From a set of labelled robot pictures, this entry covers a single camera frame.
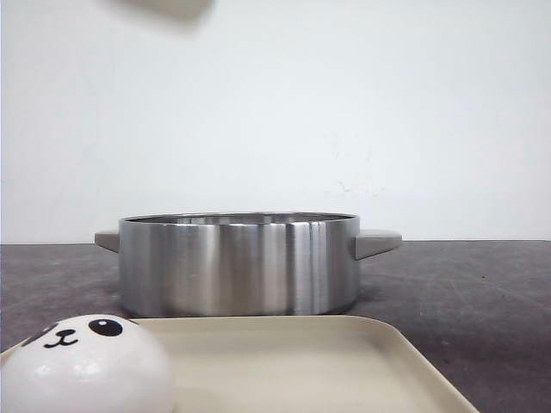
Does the white panda bun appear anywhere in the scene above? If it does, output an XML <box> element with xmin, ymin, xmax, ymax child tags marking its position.
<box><xmin>1</xmin><ymin>314</ymin><xmax>176</xmax><ymax>412</ymax></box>
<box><xmin>99</xmin><ymin>0</ymin><xmax>217</xmax><ymax>31</ymax></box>

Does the cream plastic tray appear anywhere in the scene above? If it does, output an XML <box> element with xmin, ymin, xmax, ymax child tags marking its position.
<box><xmin>134</xmin><ymin>316</ymin><xmax>473</xmax><ymax>412</ymax></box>

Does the stainless steel steamer pot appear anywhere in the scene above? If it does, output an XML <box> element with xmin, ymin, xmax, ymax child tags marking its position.
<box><xmin>95</xmin><ymin>212</ymin><xmax>402</xmax><ymax>317</ymax></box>

